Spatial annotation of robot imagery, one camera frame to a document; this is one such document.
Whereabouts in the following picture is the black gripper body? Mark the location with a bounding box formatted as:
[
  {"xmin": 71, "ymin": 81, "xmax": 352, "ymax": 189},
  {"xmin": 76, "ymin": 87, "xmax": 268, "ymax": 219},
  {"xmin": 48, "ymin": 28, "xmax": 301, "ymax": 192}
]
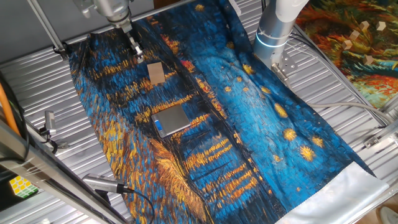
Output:
[{"xmin": 120, "ymin": 23, "xmax": 142, "ymax": 54}]

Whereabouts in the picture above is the light wooden block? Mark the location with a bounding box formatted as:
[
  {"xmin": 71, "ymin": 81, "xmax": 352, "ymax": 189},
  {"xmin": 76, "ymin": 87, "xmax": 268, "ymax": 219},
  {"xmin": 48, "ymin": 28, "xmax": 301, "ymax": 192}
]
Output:
[{"xmin": 147, "ymin": 62, "xmax": 166, "ymax": 86}]

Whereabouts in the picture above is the silver digital pocket scale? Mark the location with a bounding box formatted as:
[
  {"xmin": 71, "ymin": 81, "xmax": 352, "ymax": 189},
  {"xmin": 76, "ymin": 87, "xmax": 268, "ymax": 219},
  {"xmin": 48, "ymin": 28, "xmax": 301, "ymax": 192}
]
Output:
[{"xmin": 150, "ymin": 104, "xmax": 191, "ymax": 139}]

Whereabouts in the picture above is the thin aluminium pole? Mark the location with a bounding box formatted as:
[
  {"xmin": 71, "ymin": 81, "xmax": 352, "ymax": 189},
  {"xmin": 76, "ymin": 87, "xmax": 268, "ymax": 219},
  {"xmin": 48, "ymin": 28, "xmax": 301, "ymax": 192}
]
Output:
[{"xmin": 27, "ymin": 0, "xmax": 70, "ymax": 60}]

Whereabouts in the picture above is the blue starry night print cloth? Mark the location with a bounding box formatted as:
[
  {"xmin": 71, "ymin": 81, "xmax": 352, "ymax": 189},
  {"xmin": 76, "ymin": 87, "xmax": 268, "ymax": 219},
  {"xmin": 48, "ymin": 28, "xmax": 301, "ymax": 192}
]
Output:
[{"xmin": 68, "ymin": 0, "xmax": 390, "ymax": 224}]

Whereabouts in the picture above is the Rubik's cube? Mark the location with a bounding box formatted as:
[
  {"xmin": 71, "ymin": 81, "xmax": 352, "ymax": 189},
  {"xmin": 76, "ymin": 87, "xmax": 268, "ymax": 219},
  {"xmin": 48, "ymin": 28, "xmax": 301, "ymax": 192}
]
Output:
[{"xmin": 9, "ymin": 175, "xmax": 40, "ymax": 199}]

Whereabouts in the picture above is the orange green painted print cloth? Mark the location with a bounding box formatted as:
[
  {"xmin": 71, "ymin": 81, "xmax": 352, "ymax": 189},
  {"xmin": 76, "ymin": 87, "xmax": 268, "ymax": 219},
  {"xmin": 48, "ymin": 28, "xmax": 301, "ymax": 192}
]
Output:
[{"xmin": 295, "ymin": 0, "xmax": 398, "ymax": 110}]

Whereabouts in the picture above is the white shoe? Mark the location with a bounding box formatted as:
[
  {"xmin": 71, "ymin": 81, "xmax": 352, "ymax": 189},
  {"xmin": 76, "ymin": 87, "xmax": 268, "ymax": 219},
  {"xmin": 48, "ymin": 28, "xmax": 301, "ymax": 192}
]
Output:
[{"xmin": 377, "ymin": 205, "xmax": 398, "ymax": 224}]

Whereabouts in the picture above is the wrist camera on grey bracket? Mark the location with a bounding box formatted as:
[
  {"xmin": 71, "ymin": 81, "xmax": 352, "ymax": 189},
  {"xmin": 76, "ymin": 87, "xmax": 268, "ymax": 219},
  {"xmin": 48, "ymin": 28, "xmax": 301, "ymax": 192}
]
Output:
[{"xmin": 73, "ymin": 0, "xmax": 95, "ymax": 19}]

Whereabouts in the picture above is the long silver camera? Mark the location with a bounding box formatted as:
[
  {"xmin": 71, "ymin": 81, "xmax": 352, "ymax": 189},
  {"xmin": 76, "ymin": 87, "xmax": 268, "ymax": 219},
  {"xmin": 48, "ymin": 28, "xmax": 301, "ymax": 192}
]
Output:
[{"xmin": 81, "ymin": 173, "xmax": 127, "ymax": 195}]

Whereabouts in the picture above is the black cable bundle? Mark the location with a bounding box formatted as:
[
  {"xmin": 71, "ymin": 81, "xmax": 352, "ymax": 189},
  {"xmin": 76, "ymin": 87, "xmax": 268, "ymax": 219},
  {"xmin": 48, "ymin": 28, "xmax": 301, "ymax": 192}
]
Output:
[{"xmin": 0, "ymin": 70, "xmax": 31, "ymax": 164}]

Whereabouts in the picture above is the black camera cable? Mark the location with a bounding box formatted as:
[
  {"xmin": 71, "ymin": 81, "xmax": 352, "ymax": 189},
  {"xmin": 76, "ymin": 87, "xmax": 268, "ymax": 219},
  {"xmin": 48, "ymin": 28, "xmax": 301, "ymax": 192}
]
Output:
[{"xmin": 123, "ymin": 187, "xmax": 156, "ymax": 224}]

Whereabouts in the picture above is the orange cable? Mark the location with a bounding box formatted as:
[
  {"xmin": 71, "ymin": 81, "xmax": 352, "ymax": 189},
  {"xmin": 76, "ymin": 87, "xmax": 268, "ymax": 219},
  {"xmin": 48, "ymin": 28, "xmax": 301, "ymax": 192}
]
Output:
[{"xmin": 0, "ymin": 91, "xmax": 21, "ymax": 137}]

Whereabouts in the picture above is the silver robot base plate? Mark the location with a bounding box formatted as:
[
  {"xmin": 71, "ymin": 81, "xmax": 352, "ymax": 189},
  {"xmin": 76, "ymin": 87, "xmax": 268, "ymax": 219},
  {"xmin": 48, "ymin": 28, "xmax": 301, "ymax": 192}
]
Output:
[{"xmin": 269, "ymin": 50, "xmax": 299, "ymax": 77}]

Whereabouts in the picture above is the aluminium frame beam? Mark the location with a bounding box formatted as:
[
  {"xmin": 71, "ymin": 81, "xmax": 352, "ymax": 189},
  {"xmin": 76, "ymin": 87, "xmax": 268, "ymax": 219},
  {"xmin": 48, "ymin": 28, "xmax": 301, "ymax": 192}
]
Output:
[{"xmin": 0, "ymin": 119, "xmax": 129, "ymax": 224}]

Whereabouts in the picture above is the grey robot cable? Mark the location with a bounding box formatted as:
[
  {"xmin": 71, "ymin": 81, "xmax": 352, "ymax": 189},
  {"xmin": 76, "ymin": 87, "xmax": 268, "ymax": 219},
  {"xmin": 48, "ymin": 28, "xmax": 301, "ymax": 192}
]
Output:
[{"xmin": 306, "ymin": 101, "xmax": 393, "ymax": 124}]

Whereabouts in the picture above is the small metal corner bracket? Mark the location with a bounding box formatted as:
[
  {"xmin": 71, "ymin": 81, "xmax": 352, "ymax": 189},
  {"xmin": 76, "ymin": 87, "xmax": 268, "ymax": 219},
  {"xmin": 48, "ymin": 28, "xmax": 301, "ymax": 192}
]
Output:
[{"xmin": 363, "ymin": 135, "xmax": 381, "ymax": 149}]

